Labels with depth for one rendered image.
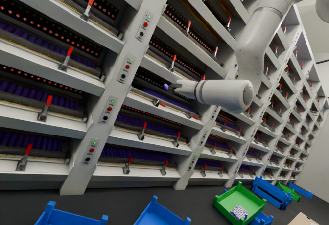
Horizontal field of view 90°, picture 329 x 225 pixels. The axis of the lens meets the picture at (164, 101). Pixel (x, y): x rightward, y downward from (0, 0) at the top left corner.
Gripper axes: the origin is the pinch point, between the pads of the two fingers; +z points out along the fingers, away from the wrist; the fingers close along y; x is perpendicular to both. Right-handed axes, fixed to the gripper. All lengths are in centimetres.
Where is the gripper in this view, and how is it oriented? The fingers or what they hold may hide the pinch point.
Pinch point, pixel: (173, 89)
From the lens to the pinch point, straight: 70.7
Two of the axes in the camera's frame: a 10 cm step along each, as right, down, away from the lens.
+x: -3.0, 9.5, -1.1
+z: -6.2, -1.1, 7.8
